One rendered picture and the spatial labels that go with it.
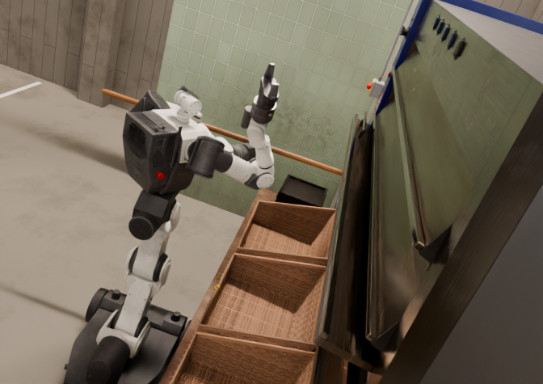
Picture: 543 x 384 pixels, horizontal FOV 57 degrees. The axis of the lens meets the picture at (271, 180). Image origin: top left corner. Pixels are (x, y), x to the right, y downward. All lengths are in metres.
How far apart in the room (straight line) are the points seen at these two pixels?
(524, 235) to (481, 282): 0.12
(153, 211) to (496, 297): 1.47
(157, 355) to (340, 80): 2.22
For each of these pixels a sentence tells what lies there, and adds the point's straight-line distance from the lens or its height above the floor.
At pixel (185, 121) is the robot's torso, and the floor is 1.40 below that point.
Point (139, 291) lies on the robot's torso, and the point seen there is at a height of 0.48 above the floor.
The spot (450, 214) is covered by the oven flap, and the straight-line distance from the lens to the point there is 1.07.
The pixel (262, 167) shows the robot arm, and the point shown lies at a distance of 2.07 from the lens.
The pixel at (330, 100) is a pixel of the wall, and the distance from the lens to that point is 3.74.
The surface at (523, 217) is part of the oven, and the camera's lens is 0.96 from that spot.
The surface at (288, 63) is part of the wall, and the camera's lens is 3.71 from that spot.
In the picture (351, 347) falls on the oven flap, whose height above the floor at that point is 1.40.
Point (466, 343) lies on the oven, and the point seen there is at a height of 1.60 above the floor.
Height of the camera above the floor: 2.20
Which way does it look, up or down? 26 degrees down
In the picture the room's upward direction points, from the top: 18 degrees clockwise
